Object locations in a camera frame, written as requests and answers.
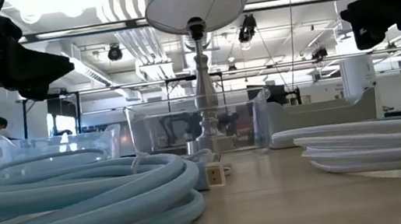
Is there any white cable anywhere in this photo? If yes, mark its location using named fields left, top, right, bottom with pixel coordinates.
left=269, top=114, right=401, bottom=191

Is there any short pale cable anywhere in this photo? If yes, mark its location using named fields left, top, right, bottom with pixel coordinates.
left=182, top=145, right=235, bottom=193

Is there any white round column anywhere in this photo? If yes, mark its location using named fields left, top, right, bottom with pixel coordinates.
left=338, top=54, right=380, bottom=104

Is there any black ceiling spotlight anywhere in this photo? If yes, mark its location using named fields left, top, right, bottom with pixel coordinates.
left=234, top=12, right=260, bottom=44
left=105, top=42, right=125, bottom=63
left=308, top=44, right=330, bottom=64

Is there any clear plastic bin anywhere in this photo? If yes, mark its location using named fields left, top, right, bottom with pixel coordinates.
left=0, top=117, right=126, bottom=176
left=124, top=86, right=280, bottom=168

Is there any white rectangular tray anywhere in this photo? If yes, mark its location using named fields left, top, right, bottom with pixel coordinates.
left=264, top=86, right=382, bottom=151

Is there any table lamp with white shade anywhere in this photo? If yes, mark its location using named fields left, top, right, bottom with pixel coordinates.
left=142, top=0, right=271, bottom=161

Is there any black background rig frame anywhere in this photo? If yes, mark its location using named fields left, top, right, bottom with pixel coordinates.
left=16, top=44, right=401, bottom=142

